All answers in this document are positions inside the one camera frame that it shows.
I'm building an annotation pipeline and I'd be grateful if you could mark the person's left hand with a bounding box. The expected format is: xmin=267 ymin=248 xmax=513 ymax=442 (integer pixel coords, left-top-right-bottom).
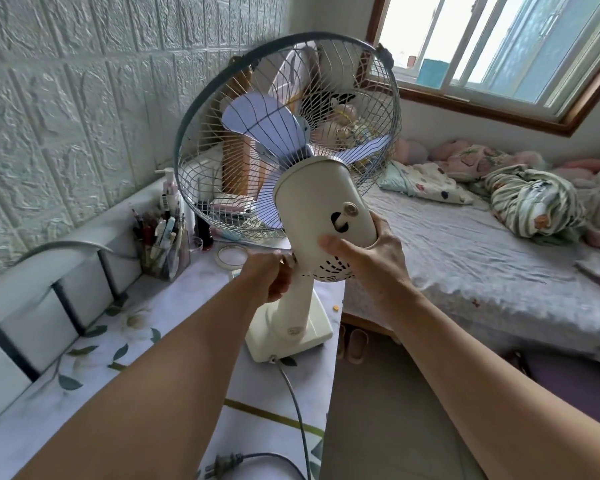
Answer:
xmin=237 ymin=249 xmax=297 ymax=307

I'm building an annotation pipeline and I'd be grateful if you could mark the person's right hand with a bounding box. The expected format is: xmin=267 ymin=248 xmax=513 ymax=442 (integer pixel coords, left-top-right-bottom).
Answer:
xmin=319 ymin=210 xmax=417 ymax=316

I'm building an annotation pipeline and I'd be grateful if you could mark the white blue table fan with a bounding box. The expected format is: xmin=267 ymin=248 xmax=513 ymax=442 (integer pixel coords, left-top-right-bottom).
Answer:
xmin=173 ymin=31 xmax=404 ymax=366

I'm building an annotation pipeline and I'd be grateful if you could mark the grey fan power cord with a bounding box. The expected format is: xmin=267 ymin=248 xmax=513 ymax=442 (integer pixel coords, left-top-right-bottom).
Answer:
xmin=203 ymin=356 xmax=314 ymax=480

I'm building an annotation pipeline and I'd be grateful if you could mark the person's left forearm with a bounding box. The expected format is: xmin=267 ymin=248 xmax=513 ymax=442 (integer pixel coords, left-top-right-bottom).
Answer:
xmin=12 ymin=282 xmax=276 ymax=480

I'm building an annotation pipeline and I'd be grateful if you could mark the person's right forearm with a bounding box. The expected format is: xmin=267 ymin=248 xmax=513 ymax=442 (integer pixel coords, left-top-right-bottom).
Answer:
xmin=382 ymin=289 xmax=600 ymax=480

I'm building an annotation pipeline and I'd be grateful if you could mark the clear tape roll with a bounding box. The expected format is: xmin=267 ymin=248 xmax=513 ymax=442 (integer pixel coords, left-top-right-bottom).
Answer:
xmin=215 ymin=243 xmax=250 ymax=270

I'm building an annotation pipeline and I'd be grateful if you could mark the bed with grey sheet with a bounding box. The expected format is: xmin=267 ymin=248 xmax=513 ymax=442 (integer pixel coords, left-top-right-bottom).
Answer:
xmin=339 ymin=158 xmax=600 ymax=371

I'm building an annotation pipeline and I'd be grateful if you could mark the floral cloth covered table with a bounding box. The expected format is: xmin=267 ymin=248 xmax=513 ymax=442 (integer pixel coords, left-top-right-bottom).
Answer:
xmin=0 ymin=233 xmax=347 ymax=480

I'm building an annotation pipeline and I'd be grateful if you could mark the white dotted quilt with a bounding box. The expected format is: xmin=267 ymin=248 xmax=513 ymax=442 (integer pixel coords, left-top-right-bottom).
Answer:
xmin=376 ymin=160 xmax=475 ymax=207

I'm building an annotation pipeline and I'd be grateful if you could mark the clear holder with pens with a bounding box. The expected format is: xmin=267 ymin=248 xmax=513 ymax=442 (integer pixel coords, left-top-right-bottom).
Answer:
xmin=128 ymin=201 xmax=192 ymax=282

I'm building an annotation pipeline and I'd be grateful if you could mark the plain pink pillow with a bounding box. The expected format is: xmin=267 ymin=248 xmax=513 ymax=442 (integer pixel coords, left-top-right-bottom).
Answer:
xmin=391 ymin=137 xmax=429 ymax=167

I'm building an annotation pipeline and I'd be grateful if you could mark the white lotion bottle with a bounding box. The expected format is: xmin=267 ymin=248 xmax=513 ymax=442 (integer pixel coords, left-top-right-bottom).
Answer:
xmin=153 ymin=166 xmax=185 ymax=221

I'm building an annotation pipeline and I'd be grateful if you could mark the yellow floral pillow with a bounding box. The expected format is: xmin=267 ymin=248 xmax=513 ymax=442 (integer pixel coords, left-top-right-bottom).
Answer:
xmin=323 ymin=101 xmax=377 ymax=157

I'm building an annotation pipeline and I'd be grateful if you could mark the pink patterned cloth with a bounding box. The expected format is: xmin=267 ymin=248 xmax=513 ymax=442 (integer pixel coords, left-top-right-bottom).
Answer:
xmin=431 ymin=138 xmax=547 ymax=181

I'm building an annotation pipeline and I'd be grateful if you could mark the green striped blanket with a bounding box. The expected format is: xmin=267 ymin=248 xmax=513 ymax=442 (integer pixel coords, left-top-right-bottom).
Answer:
xmin=481 ymin=163 xmax=589 ymax=247

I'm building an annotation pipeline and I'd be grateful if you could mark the teal tub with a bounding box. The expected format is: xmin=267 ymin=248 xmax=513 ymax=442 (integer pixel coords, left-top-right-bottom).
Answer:
xmin=413 ymin=57 xmax=449 ymax=89

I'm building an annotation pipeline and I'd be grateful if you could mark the purple container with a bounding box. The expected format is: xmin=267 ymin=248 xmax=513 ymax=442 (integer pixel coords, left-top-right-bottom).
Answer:
xmin=503 ymin=348 xmax=600 ymax=437

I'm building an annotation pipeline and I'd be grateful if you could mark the wooden framed window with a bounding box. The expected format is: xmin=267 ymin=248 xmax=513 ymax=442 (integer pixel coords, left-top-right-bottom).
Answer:
xmin=363 ymin=0 xmax=600 ymax=139

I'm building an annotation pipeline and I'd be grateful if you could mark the wooden frame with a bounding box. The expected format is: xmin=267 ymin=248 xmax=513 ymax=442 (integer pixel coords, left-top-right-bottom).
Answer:
xmin=219 ymin=128 xmax=270 ymax=197

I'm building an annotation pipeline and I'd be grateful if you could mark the grey wall cable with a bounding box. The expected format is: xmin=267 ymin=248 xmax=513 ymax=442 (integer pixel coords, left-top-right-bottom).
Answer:
xmin=16 ymin=238 xmax=142 ymax=264

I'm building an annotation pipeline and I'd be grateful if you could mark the white slatted rail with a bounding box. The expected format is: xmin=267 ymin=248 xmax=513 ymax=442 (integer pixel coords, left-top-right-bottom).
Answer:
xmin=0 ymin=178 xmax=182 ymax=437

